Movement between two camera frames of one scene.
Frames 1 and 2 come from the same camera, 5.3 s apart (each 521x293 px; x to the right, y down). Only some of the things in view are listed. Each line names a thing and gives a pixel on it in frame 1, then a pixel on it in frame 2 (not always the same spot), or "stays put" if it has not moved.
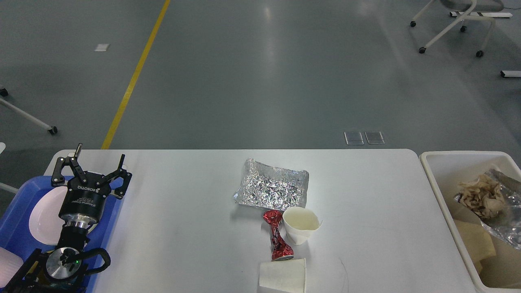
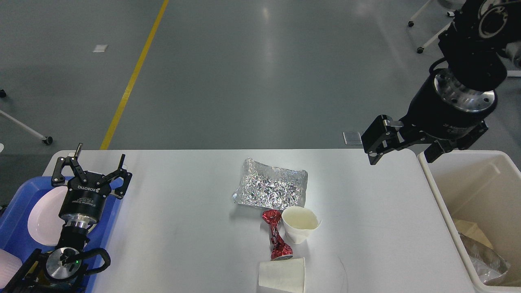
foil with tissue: (495, 198) to (489, 265)
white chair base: (25, 114) to (47, 140)
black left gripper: (84, 202) stays put
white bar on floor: (505, 74) stays put
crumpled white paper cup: (299, 222) stays put
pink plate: (45, 224) stays put
